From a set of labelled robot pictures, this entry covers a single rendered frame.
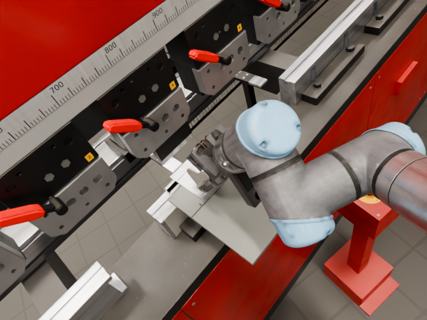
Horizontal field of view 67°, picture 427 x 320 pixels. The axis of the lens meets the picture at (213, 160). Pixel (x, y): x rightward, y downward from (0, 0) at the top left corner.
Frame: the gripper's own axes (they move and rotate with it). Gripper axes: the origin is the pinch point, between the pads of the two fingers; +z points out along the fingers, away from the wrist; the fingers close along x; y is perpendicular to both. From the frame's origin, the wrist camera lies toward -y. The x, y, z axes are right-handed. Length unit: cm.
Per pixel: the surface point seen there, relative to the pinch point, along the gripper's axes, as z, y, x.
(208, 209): 2.5, -4.6, 5.3
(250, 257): -7.0, -15.8, 8.2
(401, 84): 29, -34, -95
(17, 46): -27.8, 31.6, 14.2
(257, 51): 31, 17, -56
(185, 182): 8.7, 3.0, 3.0
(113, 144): 24.3, 24.7, 6.3
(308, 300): 71, -78, -13
